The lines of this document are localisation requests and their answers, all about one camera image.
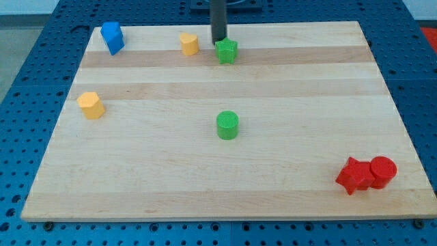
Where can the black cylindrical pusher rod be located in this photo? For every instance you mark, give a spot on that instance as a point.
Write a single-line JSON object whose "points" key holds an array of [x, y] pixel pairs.
{"points": [[218, 20]]}

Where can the yellow heart block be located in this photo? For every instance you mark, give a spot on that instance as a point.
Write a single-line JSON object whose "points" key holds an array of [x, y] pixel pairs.
{"points": [[189, 44]]}

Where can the yellow hexagon block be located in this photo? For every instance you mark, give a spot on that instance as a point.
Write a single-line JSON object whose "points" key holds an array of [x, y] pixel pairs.
{"points": [[91, 105]]}

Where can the green star block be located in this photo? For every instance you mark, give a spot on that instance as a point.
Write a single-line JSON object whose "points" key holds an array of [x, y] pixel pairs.
{"points": [[226, 51]]}

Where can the green cylinder block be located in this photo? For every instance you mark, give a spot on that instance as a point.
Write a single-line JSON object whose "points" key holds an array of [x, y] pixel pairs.
{"points": [[227, 125]]}

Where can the blue pentagon block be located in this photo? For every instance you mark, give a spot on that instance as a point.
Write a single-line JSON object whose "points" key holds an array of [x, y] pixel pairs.
{"points": [[112, 36]]}

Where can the wooden board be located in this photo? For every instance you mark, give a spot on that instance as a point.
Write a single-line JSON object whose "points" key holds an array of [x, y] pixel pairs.
{"points": [[308, 96]]}

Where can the red star block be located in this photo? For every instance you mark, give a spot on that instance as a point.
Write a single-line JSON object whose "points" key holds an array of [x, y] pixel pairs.
{"points": [[355, 175]]}

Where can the red cylinder block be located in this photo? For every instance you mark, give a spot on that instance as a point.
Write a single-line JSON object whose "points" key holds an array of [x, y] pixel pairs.
{"points": [[384, 170]]}

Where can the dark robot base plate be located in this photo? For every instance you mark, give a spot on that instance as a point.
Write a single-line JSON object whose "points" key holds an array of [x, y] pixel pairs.
{"points": [[204, 5]]}

